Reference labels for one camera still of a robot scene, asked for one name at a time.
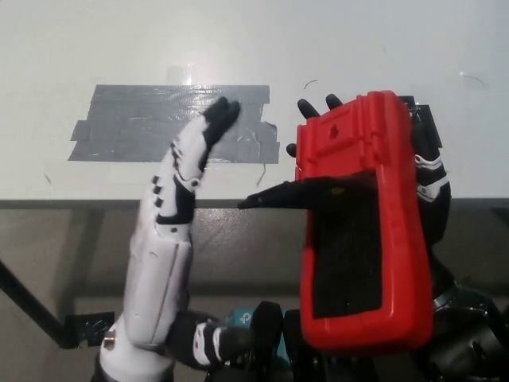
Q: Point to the red multimeter with black stand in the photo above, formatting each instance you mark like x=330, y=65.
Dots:
x=397, y=238

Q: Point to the black diagonal table leg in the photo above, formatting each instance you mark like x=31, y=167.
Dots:
x=32, y=306

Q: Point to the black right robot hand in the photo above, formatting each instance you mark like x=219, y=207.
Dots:
x=437, y=207

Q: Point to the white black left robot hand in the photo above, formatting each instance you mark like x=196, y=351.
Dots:
x=159, y=270

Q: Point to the black tape patch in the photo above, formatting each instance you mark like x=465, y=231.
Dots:
x=431, y=127

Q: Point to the grey duct tape patch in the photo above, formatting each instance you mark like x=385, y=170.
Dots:
x=131, y=123

